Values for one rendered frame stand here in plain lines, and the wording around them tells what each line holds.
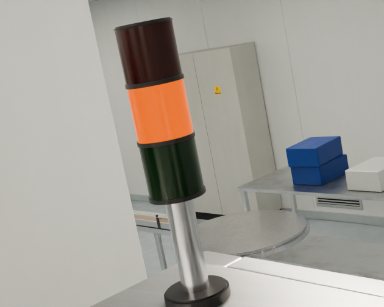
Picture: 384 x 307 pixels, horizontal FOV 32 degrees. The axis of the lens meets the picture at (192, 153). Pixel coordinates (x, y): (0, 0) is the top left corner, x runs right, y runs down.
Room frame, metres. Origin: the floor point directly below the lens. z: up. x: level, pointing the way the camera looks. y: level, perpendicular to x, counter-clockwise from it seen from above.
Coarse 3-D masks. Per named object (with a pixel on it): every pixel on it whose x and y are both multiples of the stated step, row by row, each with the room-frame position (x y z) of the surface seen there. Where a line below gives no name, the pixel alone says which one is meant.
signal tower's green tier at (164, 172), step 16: (176, 144) 0.55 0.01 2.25; (192, 144) 0.56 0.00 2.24; (144, 160) 0.56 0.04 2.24; (160, 160) 0.55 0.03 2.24; (176, 160) 0.55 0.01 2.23; (192, 160) 0.56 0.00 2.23; (160, 176) 0.55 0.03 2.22; (176, 176) 0.55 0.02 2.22; (192, 176) 0.56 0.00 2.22; (160, 192) 0.55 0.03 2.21; (176, 192) 0.55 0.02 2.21; (192, 192) 0.55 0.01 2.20
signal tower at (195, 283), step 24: (144, 24) 0.55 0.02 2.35; (144, 144) 0.56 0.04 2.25; (168, 144) 0.55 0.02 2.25; (168, 216) 0.57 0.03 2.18; (192, 216) 0.57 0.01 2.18; (192, 240) 0.56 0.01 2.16; (192, 264) 0.56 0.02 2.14; (168, 288) 0.59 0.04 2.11; (192, 288) 0.56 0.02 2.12; (216, 288) 0.56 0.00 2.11
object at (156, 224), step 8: (136, 216) 5.35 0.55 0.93; (144, 216) 5.19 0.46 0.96; (152, 216) 5.11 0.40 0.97; (160, 216) 5.19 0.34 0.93; (136, 224) 5.25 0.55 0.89; (144, 224) 5.16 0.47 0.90; (152, 224) 5.08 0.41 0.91; (160, 224) 5.01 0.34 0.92; (168, 224) 4.93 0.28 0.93; (152, 232) 5.10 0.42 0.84; (160, 232) 5.02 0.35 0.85; (168, 232) 4.95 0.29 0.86
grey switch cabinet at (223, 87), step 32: (192, 64) 7.82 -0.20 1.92; (224, 64) 7.43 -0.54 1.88; (256, 64) 7.59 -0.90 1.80; (192, 96) 7.90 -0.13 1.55; (224, 96) 7.50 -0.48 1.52; (256, 96) 7.53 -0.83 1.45; (224, 128) 7.57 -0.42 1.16; (256, 128) 7.47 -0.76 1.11; (224, 160) 7.64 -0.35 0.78; (256, 160) 7.41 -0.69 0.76; (224, 192) 7.72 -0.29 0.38; (256, 192) 7.35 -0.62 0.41
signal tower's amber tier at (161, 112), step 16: (176, 80) 0.56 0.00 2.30; (128, 96) 0.57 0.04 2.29; (144, 96) 0.55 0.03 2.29; (160, 96) 0.55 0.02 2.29; (176, 96) 0.56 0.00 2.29; (144, 112) 0.55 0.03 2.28; (160, 112) 0.55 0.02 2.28; (176, 112) 0.55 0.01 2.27; (144, 128) 0.56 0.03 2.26; (160, 128) 0.55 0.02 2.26; (176, 128) 0.55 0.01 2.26; (192, 128) 0.57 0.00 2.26
